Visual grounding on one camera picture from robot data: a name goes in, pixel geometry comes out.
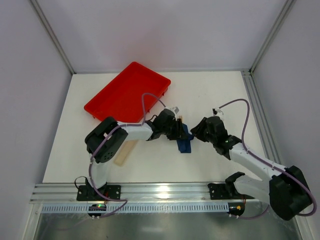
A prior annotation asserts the orange plastic fork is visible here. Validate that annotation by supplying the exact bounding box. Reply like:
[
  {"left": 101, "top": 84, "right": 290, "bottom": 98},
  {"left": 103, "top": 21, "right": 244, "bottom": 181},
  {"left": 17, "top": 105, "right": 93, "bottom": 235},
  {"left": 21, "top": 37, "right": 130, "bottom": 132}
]
[{"left": 178, "top": 115, "right": 183, "bottom": 125}]

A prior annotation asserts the dark blue paper napkin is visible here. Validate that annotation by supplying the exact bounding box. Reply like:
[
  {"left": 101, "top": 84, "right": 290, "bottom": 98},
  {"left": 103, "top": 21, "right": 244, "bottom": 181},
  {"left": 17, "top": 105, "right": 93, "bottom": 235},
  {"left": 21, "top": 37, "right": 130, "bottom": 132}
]
[{"left": 176, "top": 123, "right": 194, "bottom": 154}]

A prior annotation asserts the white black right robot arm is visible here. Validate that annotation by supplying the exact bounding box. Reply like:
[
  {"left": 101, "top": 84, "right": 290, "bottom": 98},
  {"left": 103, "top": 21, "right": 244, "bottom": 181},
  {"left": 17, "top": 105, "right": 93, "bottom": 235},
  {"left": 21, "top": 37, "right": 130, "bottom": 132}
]
[{"left": 191, "top": 116, "right": 313, "bottom": 221}]

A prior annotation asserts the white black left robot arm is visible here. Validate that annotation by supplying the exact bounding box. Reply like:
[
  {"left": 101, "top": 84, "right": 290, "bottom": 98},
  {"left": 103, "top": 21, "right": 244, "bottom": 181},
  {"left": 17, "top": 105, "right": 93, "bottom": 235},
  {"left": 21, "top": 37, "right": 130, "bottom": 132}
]
[{"left": 84, "top": 107, "right": 189, "bottom": 189}]

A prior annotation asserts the red plastic tray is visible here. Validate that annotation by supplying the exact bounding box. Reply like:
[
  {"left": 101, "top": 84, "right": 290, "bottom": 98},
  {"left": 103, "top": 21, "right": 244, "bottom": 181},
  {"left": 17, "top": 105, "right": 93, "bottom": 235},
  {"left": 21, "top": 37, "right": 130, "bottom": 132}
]
[{"left": 84, "top": 61, "right": 171, "bottom": 123}]

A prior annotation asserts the right black controller board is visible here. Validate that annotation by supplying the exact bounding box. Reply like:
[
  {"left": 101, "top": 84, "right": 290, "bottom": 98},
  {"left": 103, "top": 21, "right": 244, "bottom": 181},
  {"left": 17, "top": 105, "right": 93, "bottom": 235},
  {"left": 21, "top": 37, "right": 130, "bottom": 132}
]
[{"left": 227, "top": 202, "right": 246, "bottom": 216}]

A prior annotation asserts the black controller board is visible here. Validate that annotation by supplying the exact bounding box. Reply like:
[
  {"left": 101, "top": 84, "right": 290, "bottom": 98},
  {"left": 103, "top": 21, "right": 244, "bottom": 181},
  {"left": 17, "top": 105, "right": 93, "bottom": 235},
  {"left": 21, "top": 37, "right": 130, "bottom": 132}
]
[
  {"left": 227, "top": 202, "right": 246, "bottom": 216},
  {"left": 88, "top": 203, "right": 107, "bottom": 218}
]

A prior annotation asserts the left black controller board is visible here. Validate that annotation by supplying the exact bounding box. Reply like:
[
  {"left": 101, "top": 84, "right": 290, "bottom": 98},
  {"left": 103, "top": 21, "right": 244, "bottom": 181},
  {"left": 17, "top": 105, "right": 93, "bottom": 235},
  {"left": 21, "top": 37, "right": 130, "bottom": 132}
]
[{"left": 88, "top": 203, "right": 107, "bottom": 218}]

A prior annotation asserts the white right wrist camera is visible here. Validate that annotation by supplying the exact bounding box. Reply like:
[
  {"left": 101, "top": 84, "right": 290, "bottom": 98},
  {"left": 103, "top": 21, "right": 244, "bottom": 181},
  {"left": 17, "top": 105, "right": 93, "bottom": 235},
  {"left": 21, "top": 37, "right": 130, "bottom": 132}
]
[{"left": 212, "top": 108, "right": 224, "bottom": 118}]

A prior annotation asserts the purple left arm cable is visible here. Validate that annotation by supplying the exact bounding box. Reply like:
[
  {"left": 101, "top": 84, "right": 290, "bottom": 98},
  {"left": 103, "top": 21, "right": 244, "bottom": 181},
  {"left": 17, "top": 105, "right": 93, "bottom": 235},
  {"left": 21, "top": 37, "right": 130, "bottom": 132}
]
[{"left": 87, "top": 93, "right": 172, "bottom": 221}]

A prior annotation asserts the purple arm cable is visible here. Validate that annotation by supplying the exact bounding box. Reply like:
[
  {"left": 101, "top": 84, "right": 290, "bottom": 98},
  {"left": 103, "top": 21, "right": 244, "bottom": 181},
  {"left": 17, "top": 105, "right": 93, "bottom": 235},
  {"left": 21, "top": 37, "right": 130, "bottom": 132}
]
[
  {"left": 217, "top": 98, "right": 315, "bottom": 221},
  {"left": 87, "top": 93, "right": 172, "bottom": 221}
]

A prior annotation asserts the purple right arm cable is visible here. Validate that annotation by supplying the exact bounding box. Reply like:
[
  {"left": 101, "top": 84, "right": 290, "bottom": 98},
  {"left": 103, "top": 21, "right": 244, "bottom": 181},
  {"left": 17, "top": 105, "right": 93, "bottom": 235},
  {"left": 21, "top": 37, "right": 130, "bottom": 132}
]
[{"left": 217, "top": 98, "right": 315, "bottom": 221}]

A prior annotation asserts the aluminium right side rail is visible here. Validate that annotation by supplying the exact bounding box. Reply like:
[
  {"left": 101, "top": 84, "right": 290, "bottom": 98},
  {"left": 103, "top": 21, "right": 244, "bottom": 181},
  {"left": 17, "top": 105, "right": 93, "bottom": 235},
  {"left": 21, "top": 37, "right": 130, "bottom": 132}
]
[{"left": 241, "top": 69, "right": 282, "bottom": 164}]

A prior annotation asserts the aluminium rail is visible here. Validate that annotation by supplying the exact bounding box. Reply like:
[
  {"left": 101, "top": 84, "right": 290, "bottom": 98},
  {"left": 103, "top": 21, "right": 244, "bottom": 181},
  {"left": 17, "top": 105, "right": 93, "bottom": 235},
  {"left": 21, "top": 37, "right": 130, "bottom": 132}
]
[
  {"left": 241, "top": 69, "right": 282, "bottom": 164},
  {"left": 29, "top": 181, "right": 304, "bottom": 205}
]

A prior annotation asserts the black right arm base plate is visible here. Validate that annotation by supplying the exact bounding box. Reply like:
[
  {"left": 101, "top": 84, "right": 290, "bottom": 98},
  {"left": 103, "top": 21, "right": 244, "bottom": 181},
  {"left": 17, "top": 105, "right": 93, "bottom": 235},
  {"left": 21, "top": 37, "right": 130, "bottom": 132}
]
[{"left": 207, "top": 183, "right": 254, "bottom": 200}]

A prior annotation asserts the aluminium front rail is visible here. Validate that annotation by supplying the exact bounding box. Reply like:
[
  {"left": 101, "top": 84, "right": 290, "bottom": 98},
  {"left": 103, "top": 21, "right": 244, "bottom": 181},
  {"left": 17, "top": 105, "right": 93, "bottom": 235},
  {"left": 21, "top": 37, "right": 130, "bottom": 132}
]
[{"left": 29, "top": 181, "right": 304, "bottom": 205}]

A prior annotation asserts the white slotted cable duct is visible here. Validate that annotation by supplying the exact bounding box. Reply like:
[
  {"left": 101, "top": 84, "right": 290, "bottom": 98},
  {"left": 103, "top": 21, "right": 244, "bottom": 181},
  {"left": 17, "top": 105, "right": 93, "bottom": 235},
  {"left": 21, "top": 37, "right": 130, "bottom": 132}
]
[{"left": 41, "top": 202, "right": 229, "bottom": 214}]

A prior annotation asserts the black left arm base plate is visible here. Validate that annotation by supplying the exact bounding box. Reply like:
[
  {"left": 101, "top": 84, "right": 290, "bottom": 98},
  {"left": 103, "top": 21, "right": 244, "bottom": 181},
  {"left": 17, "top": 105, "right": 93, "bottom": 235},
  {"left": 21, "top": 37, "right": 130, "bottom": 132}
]
[{"left": 76, "top": 184, "right": 122, "bottom": 202}]

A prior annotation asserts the aluminium right corner post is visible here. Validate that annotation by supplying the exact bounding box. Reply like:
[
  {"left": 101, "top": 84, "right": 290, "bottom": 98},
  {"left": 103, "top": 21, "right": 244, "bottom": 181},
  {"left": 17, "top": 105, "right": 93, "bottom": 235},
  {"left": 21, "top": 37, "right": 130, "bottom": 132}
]
[{"left": 249, "top": 0, "right": 296, "bottom": 75}]

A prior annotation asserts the aluminium corner post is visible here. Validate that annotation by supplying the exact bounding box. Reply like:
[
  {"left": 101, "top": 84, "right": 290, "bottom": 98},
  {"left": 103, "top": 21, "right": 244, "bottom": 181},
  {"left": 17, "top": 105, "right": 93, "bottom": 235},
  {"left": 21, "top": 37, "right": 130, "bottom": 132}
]
[
  {"left": 249, "top": 0, "right": 296, "bottom": 75},
  {"left": 28, "top": 0, "right": 76, "bottom": 75}
]

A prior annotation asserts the aluminium left corner post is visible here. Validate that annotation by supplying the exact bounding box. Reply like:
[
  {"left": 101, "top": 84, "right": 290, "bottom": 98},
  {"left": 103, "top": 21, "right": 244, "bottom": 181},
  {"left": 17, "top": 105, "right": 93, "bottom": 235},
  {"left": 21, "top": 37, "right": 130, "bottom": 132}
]
[{"left": 28, "top": 0, "right": 76, "bottom": 75}]

